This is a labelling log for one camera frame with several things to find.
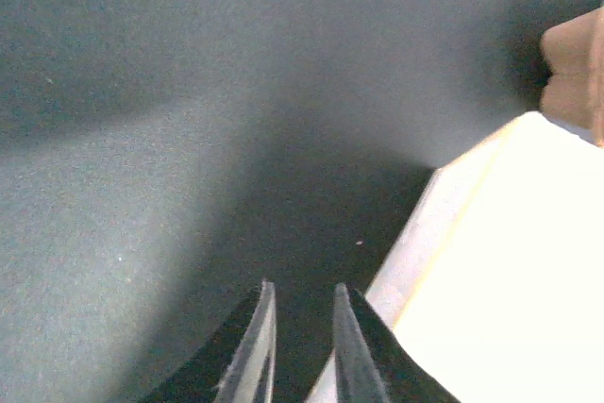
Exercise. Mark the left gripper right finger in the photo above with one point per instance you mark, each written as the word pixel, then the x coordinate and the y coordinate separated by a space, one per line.
pixel 370 363

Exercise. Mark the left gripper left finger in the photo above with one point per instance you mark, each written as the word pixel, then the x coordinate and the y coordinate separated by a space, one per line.
pixel 237 363

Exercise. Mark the beige paper bag with handles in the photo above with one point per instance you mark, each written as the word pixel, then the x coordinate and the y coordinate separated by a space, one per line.
pixel 495 285

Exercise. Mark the brown cardboard cup carrier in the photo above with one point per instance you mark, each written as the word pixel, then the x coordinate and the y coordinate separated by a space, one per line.
pixel 573 52

